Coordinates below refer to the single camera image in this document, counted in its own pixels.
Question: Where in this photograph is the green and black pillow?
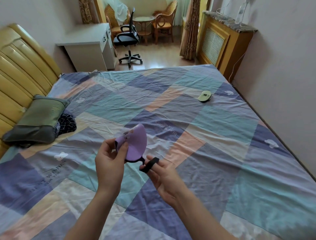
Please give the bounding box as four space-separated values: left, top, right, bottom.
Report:
1 94 71 148

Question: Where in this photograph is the brown patterned curtain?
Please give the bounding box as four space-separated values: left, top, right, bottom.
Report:
79 0 93 24
179 0 201 60

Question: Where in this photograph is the white desk fan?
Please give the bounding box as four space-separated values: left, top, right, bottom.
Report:
235 0 248 25

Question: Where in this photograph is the wooden radiator cover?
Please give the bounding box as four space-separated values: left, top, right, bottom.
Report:
196 10 258 76

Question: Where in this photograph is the person's left hand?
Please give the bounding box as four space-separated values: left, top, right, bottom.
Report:
95 138 129 196

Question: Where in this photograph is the white sheer cloth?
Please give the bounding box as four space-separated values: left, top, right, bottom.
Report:
103 0 130 26

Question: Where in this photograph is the round glass side table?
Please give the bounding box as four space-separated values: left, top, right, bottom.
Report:
133 16 156 46

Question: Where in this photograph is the dark checked cloth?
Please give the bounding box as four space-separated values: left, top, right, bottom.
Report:
55 113 77 136

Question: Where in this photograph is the white cable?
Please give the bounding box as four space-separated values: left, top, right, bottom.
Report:
228 37 255 83

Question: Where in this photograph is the white desk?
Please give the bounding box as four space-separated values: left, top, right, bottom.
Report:
56 23 116 72

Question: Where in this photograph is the black office chair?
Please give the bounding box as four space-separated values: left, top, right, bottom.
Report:
113 7 143 69

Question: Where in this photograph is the person's right hand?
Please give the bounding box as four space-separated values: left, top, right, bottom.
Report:
146 155 188 208

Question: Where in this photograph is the patchwork pastel bed sheet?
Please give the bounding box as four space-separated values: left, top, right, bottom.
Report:
0 64 316 240

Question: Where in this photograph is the pale green sleep mask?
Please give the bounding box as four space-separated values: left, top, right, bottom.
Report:
198 90 212 103

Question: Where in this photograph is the purple sleep mask black strap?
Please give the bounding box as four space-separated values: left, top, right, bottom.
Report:
114 123 160 173

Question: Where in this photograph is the wicker armchair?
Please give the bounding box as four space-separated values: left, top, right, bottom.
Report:
152 0 178 45
104 3 131 40

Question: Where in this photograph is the person's left forearm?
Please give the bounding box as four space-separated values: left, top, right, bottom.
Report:
64 188 119 240

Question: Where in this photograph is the yellow padded headboard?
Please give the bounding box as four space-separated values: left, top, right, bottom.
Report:
0 23 62 159

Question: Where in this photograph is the person's right forearm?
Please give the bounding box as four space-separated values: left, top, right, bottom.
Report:
173 190 238 240

